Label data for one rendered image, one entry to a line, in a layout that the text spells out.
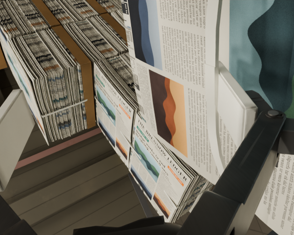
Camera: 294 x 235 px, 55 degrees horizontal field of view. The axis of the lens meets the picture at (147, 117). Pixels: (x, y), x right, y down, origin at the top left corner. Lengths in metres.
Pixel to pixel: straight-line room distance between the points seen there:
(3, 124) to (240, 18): 0.16
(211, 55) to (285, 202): 0.13
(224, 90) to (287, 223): 0.13
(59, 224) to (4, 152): 3.53
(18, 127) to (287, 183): 0.19
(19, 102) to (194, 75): 0.15
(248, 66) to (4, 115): 0.16
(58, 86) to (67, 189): 2.49
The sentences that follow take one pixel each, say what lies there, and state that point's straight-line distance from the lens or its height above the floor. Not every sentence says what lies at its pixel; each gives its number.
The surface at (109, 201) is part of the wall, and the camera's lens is 3.79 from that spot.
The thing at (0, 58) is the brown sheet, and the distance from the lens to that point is 1.70.
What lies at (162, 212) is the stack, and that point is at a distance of 1.11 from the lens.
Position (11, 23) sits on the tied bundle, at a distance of 1.37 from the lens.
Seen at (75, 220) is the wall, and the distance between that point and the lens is 3.72.
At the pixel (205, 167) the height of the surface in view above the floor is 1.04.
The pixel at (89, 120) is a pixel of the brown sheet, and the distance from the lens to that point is 1.31.
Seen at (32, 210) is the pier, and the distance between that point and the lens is 3.50.
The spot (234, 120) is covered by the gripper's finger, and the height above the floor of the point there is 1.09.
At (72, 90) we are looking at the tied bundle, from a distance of 1.16.
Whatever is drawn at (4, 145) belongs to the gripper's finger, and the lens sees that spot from 0.18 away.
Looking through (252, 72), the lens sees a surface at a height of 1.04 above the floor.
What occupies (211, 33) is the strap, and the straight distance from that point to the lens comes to 0.18.
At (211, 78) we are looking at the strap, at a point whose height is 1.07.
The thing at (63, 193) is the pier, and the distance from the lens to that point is 3.51.
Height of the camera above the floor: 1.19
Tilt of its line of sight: 25 degrees down
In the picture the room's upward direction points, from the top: 114 degrees counter-clockwise
